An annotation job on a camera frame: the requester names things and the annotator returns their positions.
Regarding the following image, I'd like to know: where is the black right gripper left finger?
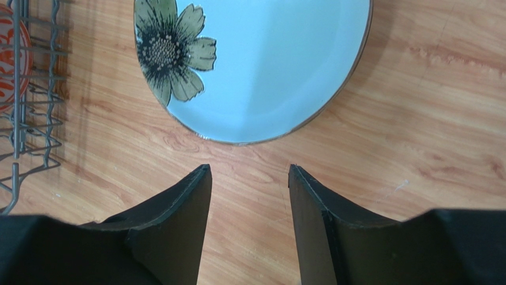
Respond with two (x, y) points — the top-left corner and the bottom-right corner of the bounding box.
(1, 164), (212, 284)

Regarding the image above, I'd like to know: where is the grey wire dish rack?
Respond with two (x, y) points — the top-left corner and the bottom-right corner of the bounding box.
(1, 1), (69, 216)

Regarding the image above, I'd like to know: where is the light blue flower plate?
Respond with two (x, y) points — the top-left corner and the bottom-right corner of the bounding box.
(134, 1), (374, 145)

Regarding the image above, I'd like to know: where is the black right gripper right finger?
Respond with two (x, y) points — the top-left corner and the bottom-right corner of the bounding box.
(288, 164), (505, 284)

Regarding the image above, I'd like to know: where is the white red patterned bowl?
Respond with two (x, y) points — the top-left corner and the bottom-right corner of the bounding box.
(1, 15), (33, 112)

